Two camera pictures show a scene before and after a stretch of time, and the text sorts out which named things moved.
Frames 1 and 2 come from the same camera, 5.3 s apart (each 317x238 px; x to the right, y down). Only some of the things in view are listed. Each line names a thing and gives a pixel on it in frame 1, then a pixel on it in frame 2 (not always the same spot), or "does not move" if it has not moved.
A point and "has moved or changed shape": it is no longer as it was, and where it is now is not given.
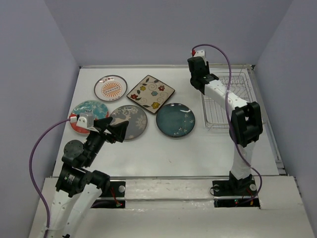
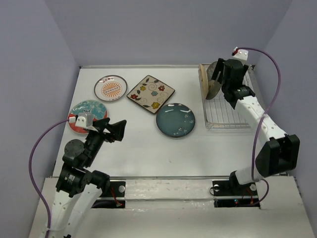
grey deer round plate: x=136 y=117 has moved or changed shape
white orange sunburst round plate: x=110 y=88 does not move
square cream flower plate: x=151 y=93 does not move
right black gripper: x=207 y=66 → x=220 y=67
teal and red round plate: x=99 y=110 does not move
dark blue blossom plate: x=175 y=119 does not move
